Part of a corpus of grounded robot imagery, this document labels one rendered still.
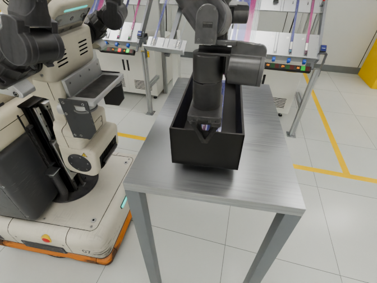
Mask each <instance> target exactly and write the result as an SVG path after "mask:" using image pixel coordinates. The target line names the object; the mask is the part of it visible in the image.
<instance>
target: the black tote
mask: <svg viewBox="0 0 377 283"><path fill-rule="evenodd" d="M193 80H194V79H193V72H192V74H191V77H190V79H189V81H188V84H187V87H186V89H185V92H184V94H183V96H182V99H181V101H180V103H179V106H178V108H177V111H176V113H175V116H174V118H173V121H172V123H171V125H170V128H169V134H170V142H171V156H172V163H180V164H186V165H195V166H205V167H215V168H224V169H230V170H238V167H239V163H240V158H241V152H242V147H243V141H244V138H245V127H244V117H243V100H242V85H238V84H229V83H227V78H226V82H225V89H224V102H223V116H222V129H221V132H220V131H216V132H215V133H214V134H213V136H212V137H211V139H210V140H209V142H208V143H207V144H206V143H202V142H201V141H200V139H199V137H198V135H197V133H196V132H195V130H194V129H193V128H192V126H191V125H190V123H189V121H188V120H187V114H188V111H189V108H190V105H191V101H192V98H193ZM201 132H202V134H203V137H204V138H206V136H207V135H208V133H209V131H208V130H201Z"/></svg>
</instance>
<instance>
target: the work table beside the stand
mask: <svg viewBox="0 0 377 283"><path fill-rule="evenodd" d="M189 79H190V78H184V77H178V79H177V80H176V82H175V84H174V86H173V88H172V90H171V92H170V94H169V96H168V98H167V100H166V101H165V103H164V105H163V107H162V109H161V110H160V112H159V115H158V117H157V119H156V120H155V122H154V124H153V126H152V128H151V130H150V131H149V133H148V135H147V137H146V139H145V141H144V143H143V145H142V147H141V149H140V151H139V152H138V154H137V156H136V158H135V160H134V162H133V164H132V166H131V168H130V170H129V172H128V173H127V175H126V177H125V179H124V181H123V187H124V189H125V193H126V197H127V201H128V205H129V208H130V211H131V215H132V219H133V222H134V225H135V229H136V233H137V237H138V240H139V243H140V248H141V251H142V255H143V258H144V262H145V265H146V269H147V272H148V276H149V280H150V283H162V279H161V276H160V270H159V264H158V258H157V252H156V248H155V242H154V236H153V230H152V226H151V220H150V214H149V209H148V203H147V198H146V193H148V194H155V195H163V196H167V197H175V198H182V199H189V200H196V201H201V202H208V203H215V204H222V205H227V206H234V207H241V208H248V209H256V210H260V211H267V212H275V213H276V215H275V217H274V219H273V221H272V223H271V226H270V228H269V230H268V232H267V233H266V236H265V238H264V240H263V242H262V244H261V246H260V248H259V250H258V252H257V254H256V256H255V259H254V261H253V263H252V265H251V267H250V269H249V271H248V273H247V275H246V277H245V279H244V281H243V283H261V281H262V279H263V278H264V276H265V275H266V273H267V271H268V270H269V268H270V266H271V265H272V264H273V262H274V260H275V259H276V257H277V255H278V254H279V252H280V251H281V249H282V248H283V246H284V244H285V243H286V241H287V240H288V238H289V236H290V235H291V233H292V231H293V230H294V229H295V227H296V225H297V224H298V222H299V220H300V219H301V217H302V216H303V214H304V213H305V211H306V207H305V204H304V200H303V197H302V194H301V190H300V187H299V184H298V181H297V177H296V173H295V169H294V167H293V163H292V160H291V156H290V154H289V150H288V147H287V143H286V140H285V137H284V133H283V130H282V126H281V122H280V120H279V116H278V112H277V109H276V106H275V103H274V99H273V96H272V92H271V90H270V86H269V85H268V84H260V87H257V86H248V85H242V100H243V117H244V127H245V138H244V141H243V147H242V152H241V158H240V163H239V167H238V170H230V169H224V168H215V167H205V166H195V165H186V164H180V163H172V156H171V142H170V134H169V128H170V125H171V123H172V121H173V118H174V116H175V113H176V111H177V108H178V106H179V103H180V101H181V99H182V96H183V94H184V92H185V89H186V87H187V84H188V82H189Z"/></svg>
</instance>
